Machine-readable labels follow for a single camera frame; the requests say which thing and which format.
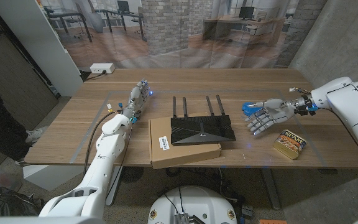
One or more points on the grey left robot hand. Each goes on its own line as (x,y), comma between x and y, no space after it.
(136,98)

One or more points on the orange object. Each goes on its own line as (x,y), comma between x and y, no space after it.
(272,221)

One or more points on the spam can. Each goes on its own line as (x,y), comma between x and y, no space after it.
(289,144)

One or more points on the white power strip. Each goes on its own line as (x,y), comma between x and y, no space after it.
(102,68)

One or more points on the blue plastic object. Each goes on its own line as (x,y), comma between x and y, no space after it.
(248,110)

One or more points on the black round fan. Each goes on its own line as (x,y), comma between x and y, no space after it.
(131,174)

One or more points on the grey table leg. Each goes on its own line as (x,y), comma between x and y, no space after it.
(114,186)
(270,186)

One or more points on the black bag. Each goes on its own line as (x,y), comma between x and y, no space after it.
(8,202)

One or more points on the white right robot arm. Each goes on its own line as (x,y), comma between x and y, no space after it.
(350,102)

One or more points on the printed office backdrop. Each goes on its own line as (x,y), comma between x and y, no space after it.
(166,37)

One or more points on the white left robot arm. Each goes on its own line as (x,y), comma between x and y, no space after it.
(104,155)

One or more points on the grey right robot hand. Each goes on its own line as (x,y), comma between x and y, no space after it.
(273,112)

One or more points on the flat brown cardboard box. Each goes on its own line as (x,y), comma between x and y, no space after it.
(182,154)

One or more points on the black router with antennas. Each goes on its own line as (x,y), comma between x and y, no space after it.
(200,129)

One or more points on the white upright panel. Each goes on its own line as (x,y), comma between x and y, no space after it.
(39,43)

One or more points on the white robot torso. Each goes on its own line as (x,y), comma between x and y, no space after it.
(194,202)

